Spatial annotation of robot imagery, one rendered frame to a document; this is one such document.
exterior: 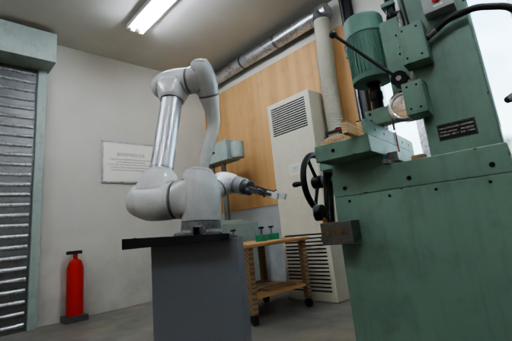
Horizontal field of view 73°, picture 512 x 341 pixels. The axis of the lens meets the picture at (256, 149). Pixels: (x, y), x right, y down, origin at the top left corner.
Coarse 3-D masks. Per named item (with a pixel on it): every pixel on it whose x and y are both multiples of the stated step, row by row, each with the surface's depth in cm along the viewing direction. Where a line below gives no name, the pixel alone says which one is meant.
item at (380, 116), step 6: (378, 108) 146; (384, 108) 145; (366, 114) 149; (372, 114) 148; (378, 114) 146; (384, 114) 144; (372, 120) 147; (378, 120) 146; (384, 120) 144; (390, 120) 143; (384, 126) 147
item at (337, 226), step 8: (320, 224) 128; (328, 224) 126; (336, 224) 124; (344, 224) 122; (352, 224) 121; (328, 232) 125; (336, 232) 123; (344, 232) 121; (352, 232) 120; (360, 232) 126; (328, 240) 125; (336, 240) 123; (344, 240) 121; (352, 240) 119; (360, 240) 124
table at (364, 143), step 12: (336, 144) 124; (348, 144) 121; (360, 144) 119; (372, 144) 118; (384, 144) 130; (324, 156) 127; (336, 156) 124; (348, 156) 122; (360, 156) 125; (372, 156) 127; (408, 156) 154; (324, 168) 149
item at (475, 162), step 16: (496, 144) 104; (416, 160) 117; (432, 160) 114; (448, 160) 111; (464, 160) 108; (480, 160) 106; (496, 160) 103; (336, 176) 135; (352, 176) 130; (368, 176) 127; (384, 176) 123; (400, 176) 120; (416, 176) 117; (432, 176) 114; (448, 176) 111; (464, 176) 108; (480, 176) 106; (336, 192) 134; (352, 192) 130; (368, 192) 126
